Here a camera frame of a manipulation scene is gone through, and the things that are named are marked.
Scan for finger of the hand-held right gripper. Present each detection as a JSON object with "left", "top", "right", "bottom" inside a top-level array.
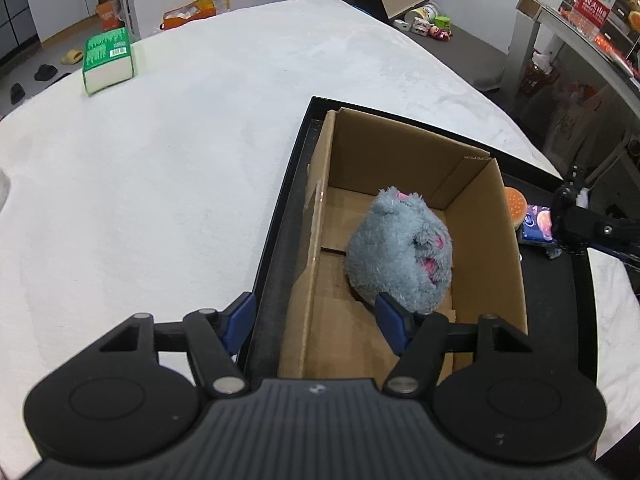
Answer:
[
  {"left": 552, "top": 164, "right": 593, "bottom": 211},
  {"left": 550, "top": 204, "right": 640, "bottom": 267}
]

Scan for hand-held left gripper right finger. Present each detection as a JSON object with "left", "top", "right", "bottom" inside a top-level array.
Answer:
[{"left": 375, "top": 292, "right": 534, "bottom": 399}]

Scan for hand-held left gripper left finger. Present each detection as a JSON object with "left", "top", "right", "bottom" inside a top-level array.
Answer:
[{"left": 97, "top": 291, "right": 257, "bottom": 399}]

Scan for blue white tissue packet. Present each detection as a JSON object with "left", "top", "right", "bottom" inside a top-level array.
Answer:
[{"left": 517, "top": 204, "right": 558, "bottom": 248}]

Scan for orange burger toy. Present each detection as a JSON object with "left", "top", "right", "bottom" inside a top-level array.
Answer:
[{"left": 504, "top": 186, "right": 530, "bottom": 233}]

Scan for grey plush toy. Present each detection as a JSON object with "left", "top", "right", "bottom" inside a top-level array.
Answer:
[{"left": 346, "top": 187, "right": 455, "bottom": 313}]

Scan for black shallow tray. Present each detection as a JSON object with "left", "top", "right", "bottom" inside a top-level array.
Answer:
[{"left": 237, "top": 96, "right": 598, "bottom": 386}]

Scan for brown cardboard box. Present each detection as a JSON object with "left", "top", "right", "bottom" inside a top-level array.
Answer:
[{"left": 277, "top": 107, "right": 528, "bottom": 378}]

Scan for beige tote bag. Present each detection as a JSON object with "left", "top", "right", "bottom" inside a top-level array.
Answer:
[{"left": 542, "top": 80, "right": 616, "bottom": 161}]

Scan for red basket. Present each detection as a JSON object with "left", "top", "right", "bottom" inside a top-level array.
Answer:
[{"left": 520, "top": 52, "right": 561, "bottom": 96}]

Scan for white black desk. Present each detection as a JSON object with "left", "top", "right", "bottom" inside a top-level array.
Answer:
[{"left": 500, "top": 0, "right": 640, "bottom": 106}]

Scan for black low bench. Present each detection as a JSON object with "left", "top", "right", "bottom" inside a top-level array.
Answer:
[{"left": 350, "top": 0, "right": 511, "bottom": 93}]

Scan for red label water bottle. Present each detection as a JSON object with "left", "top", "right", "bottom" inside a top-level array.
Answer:
[{"left": 571, "top": 0, "right": 623, "bottom": 42}]

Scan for white jar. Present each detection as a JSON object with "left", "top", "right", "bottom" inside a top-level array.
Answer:
[{"left": 405, "top": 4, "right": 441, "bottom": 23}]

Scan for green tissue pack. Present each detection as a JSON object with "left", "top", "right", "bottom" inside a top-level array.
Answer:
[{"left": 81, "top": 29, "right": 137, "bottom": 97}]

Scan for orange paper bag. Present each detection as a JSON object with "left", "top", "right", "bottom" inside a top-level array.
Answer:
[{"left": 160, "top": 0, "right": 231, "bottom": 32}]

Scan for orange cardboard carton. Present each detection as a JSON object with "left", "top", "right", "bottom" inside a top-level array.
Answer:
[{"left": 95, "top": 0, "right": 126, "bottom": 31}]

